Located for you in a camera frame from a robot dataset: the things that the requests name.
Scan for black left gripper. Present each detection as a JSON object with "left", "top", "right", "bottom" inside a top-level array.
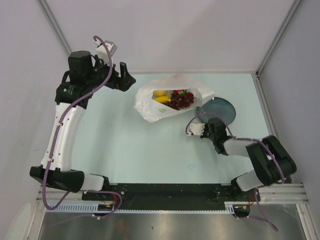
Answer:
[{"left": 85, "top": 54, "right": 135, "bottom": 92}]

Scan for blue ceramic plate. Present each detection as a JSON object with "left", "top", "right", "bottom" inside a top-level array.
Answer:
[{"left": 195, "top": 97, "right": 236, "bottom": 125}]

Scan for white plastic bag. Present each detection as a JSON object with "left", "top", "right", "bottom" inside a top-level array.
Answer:
[{"left": 134, "top": 74, "right": 216, "bottom": 123}]

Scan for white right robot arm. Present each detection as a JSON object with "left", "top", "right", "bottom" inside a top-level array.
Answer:
[{"left": 200, "top": 118, "right": 297, "bottom": 201}]

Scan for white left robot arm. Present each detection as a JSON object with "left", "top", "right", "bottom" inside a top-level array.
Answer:
[{"left": 29, "top": 50, "right": 136, "bottom": 200}]

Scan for fake yellow lemon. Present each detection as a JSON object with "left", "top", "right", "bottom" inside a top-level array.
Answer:
[{"left": 153, "top": 90, "right": 168, "bottom": 98}]

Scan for fake yellow banana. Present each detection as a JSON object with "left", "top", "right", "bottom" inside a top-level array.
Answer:
[{"left": 154, "top": 95, "right": 171, "bottom": 104}]

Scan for fake red grapes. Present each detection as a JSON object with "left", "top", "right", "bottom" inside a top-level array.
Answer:
[{"left": 164, "top": 92, "right": 195, "bottom": 111}]

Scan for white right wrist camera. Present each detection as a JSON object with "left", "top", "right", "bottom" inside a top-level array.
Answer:
[{"left": 185, "top": 122, "right": 206, "bottom": 136}]

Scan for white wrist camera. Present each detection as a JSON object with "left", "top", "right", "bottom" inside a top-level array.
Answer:
[
  {"left": 185, "top": 122, "right": 206, "bottom": 136},
  {"left": 93, "top": 39, "right": 118, "bottom": 65}
]

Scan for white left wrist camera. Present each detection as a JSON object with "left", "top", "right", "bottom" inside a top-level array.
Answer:
[{"left": 93, "top": 39, "right": 118, "bottom": 65}]

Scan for aluminium frame rail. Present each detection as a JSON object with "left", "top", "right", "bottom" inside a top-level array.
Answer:
[{"left": 36, "top": 182, "right": 308, "bottom": 205}]

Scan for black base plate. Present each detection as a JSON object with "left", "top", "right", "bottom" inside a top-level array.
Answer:
[{"left": 81, "top": 183, "right": 260, "bottom": 212}]

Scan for white slotted cable duct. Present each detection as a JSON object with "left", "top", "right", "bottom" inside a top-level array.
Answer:
[{"left": 46, "top": 202, "right": 237, "bottom": 214}]

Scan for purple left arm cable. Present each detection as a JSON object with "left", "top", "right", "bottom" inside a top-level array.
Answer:
[{"left": 42, "top": 35, "right": 123, "bottom": 221}]

